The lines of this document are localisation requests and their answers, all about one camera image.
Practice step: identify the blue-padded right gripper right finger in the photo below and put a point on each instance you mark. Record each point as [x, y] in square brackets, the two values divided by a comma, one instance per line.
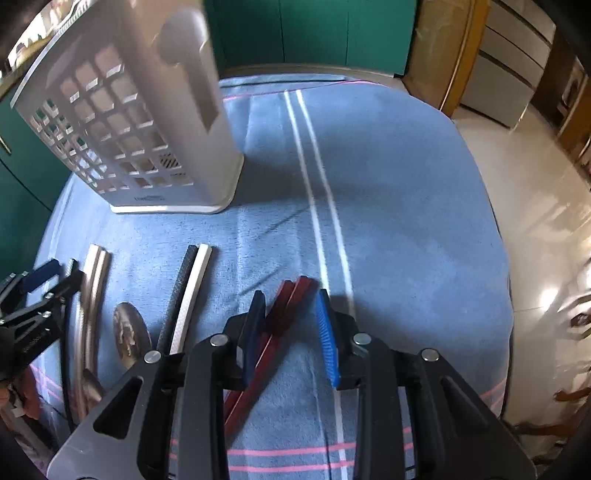
[329, 336]

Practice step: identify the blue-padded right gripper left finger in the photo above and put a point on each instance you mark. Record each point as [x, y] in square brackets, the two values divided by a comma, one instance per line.
[247, 346]

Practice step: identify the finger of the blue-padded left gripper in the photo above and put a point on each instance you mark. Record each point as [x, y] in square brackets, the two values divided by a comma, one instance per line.
[65, 288]
[41, 275]

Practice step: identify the beige chopstick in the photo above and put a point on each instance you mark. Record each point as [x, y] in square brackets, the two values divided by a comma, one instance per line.
[99, 280]
[80, 329]

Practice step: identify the dark red chopstick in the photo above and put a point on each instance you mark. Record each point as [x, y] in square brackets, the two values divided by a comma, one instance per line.
[277, 355]
[274, 341]

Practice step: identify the steel spoon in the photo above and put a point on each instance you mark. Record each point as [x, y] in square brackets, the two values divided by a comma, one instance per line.
[131, 336]

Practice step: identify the black chopstick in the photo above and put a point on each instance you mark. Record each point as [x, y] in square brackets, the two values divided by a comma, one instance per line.
[166, 332]

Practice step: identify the white chopstick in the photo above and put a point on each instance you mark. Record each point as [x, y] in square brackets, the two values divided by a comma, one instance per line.
[189, 298]

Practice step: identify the person's left hand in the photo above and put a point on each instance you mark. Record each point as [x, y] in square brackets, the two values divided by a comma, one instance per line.
[26, 391]

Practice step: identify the blue striped towel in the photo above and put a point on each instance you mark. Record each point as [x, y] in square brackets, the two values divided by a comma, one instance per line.
[362, 187]

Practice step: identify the white plastic utensil basket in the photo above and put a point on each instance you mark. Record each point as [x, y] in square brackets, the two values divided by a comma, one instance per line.
[126, 96]

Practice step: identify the silver refrigerator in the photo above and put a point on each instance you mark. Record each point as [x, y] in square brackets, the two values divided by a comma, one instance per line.
[511, 60]

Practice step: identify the wooden sliding door frame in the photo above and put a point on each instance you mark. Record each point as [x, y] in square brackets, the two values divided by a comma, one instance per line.
[444, 48]

